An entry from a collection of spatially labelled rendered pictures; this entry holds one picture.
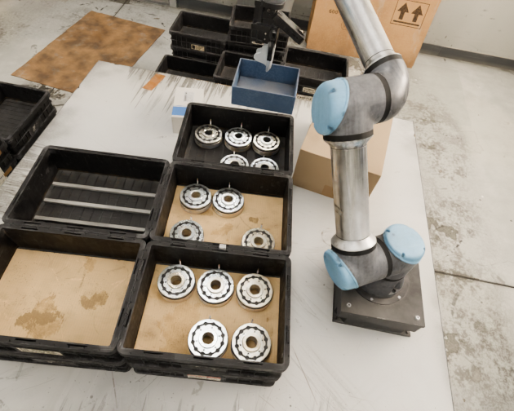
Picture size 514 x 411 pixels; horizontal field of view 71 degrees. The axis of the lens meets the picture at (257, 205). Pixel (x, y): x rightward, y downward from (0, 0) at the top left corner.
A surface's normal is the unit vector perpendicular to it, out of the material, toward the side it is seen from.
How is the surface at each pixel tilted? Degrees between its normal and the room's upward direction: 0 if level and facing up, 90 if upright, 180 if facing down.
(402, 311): 2
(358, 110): 54
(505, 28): 90
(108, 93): 0
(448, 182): 0
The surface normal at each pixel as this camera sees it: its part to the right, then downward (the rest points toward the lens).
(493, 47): -0.17, 0.79
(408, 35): -0.15, 0.59
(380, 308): 0.07, -0.58
